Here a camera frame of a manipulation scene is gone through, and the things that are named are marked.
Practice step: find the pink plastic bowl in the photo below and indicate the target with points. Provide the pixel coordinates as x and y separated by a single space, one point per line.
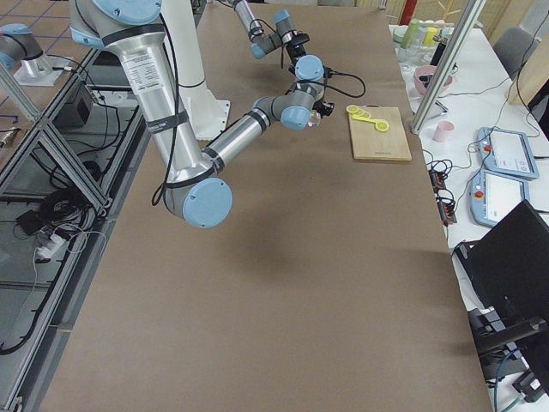
423 76

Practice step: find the aluminium frame post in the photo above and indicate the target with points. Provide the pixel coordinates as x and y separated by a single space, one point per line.
460 34

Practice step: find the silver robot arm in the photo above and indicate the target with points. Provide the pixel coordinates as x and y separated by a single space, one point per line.
135 31
266 30

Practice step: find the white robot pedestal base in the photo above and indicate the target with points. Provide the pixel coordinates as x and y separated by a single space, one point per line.
208 115

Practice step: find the bamboo cutting board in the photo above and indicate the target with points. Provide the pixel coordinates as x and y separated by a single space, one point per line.
369 144

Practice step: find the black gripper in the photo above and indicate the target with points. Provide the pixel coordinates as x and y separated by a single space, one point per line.
327 108

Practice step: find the black thermos bottle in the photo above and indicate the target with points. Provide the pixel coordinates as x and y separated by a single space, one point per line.
438 53

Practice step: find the green tall cup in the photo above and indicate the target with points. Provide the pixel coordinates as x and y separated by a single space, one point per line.
411 31

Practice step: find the upper blue teach pendant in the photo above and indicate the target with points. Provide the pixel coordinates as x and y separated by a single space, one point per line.
507 152

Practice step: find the pink plastic cup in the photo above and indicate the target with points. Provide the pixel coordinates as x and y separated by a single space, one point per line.
443 131

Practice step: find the black laptop monitor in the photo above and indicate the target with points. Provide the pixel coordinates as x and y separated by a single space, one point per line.
508 269

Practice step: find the lower blue teach pendant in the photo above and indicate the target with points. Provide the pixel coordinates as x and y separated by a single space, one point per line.
491 196

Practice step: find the yellow plastic spoon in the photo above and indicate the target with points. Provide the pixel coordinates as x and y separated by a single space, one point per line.
380 125

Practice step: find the blue teach pendant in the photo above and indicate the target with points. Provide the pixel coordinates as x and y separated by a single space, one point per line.
507 152
491 196

